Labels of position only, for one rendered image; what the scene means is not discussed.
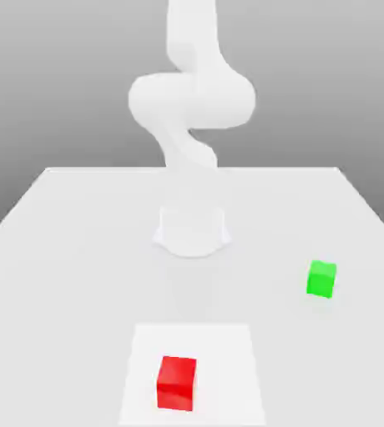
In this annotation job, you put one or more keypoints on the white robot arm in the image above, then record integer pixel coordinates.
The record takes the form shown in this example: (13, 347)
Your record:
(192, 100)

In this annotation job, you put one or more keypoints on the small green cube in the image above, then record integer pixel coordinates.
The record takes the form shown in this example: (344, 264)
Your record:
(321, 279)

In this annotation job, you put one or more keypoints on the small red cube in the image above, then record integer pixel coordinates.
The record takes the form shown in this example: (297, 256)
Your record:
(176, 383)

